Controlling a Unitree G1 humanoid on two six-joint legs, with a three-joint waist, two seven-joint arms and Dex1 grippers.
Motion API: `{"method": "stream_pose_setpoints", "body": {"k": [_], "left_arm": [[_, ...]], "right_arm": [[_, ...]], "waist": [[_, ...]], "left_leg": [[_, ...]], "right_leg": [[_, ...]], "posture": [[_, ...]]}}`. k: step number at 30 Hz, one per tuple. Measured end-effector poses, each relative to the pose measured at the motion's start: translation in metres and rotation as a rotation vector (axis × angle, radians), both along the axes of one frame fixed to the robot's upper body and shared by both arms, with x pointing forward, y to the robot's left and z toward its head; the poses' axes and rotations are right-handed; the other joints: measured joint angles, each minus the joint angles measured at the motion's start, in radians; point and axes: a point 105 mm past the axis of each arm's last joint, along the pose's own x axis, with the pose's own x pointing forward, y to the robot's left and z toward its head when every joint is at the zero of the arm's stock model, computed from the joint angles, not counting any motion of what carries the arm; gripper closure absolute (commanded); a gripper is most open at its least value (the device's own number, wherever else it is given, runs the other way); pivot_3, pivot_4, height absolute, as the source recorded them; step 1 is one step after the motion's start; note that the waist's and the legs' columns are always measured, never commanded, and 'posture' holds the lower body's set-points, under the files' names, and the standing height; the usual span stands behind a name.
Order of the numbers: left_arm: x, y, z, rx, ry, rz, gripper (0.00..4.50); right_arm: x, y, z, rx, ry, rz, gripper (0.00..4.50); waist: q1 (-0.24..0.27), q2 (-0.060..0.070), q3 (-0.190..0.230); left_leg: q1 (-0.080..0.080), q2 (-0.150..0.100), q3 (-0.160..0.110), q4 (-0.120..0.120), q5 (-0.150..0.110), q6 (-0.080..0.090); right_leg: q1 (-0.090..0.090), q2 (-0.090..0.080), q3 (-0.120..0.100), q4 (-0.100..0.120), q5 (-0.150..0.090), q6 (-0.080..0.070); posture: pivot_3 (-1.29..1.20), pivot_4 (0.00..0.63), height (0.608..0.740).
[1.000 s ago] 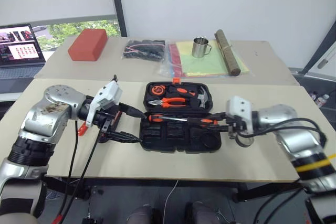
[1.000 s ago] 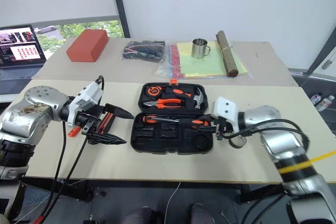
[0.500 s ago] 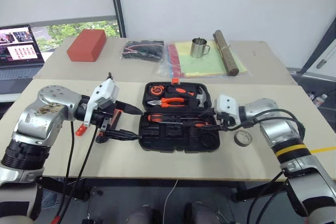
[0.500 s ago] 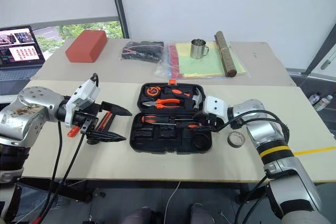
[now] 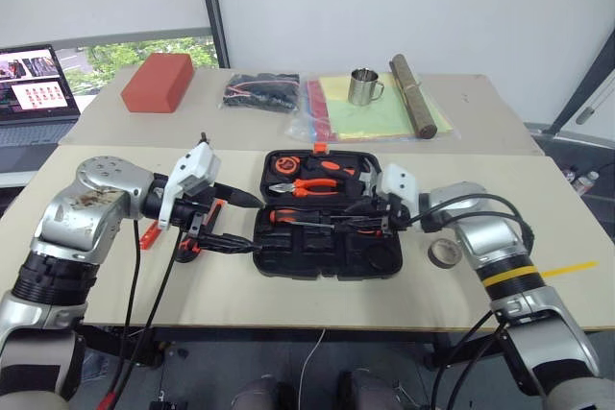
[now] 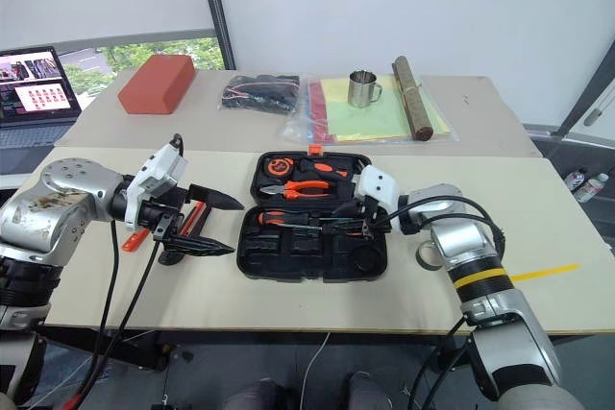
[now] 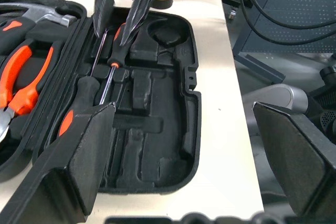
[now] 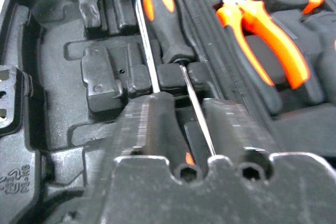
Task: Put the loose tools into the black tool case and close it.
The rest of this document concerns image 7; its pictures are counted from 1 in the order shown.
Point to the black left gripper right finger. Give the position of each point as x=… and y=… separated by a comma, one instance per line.
x=296, y=155

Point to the black plastic tool case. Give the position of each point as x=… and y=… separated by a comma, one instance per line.
x=157, y=119

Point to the silver robot body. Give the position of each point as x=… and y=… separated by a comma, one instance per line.
x=278, y=98

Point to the black screwdriver with orange tip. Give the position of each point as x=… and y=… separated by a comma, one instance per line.
x=84, y=90
x=116, y=51

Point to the dark perforated metal bench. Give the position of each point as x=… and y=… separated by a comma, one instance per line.
x=286, y=24

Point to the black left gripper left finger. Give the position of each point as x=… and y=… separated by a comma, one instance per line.
x=65, y=161

